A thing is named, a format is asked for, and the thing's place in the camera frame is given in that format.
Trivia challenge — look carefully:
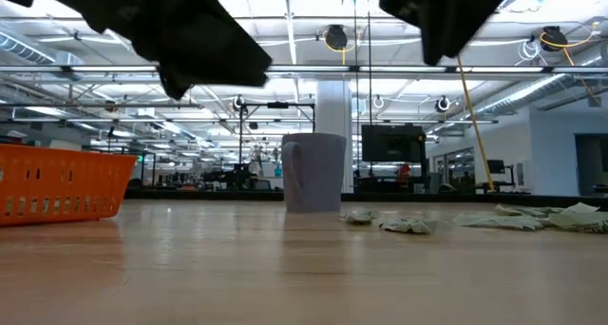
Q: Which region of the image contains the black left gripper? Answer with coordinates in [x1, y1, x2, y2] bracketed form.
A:
[37, 0, 275, 101]

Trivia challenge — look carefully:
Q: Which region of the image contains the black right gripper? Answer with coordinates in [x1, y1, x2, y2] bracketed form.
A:
[378, 0, 520, 67]

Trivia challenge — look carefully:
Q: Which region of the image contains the black monitor on stand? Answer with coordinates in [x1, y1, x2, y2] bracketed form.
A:
[360, 124, 428, 164]

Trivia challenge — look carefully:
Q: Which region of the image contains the white building pillar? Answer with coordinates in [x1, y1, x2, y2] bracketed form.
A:
[314, 80, 354, 194]

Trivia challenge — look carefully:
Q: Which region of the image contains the blue-grey ceramic mug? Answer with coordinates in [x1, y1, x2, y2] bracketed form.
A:
[280, 132, 349, 215]

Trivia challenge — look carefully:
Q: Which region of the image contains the orange slotted plastic basket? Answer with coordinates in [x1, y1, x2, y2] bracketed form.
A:
[0, 143, 139, 228]

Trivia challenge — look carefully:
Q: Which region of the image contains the black hanging cable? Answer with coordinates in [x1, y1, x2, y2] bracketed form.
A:
[367, 0, 374, 179]
[351, 0, 358, 179]

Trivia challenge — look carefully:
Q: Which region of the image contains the black workstation frame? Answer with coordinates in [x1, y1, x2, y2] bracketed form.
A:
[238, 101, 316, 177]

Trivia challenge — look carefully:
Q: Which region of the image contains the yellow hanging hose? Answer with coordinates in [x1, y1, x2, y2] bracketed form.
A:
[454, 54, 497, 193]

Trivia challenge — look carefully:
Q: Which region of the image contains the black aluminium table frame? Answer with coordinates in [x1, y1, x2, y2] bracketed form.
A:
[123, 187, 608, 211]

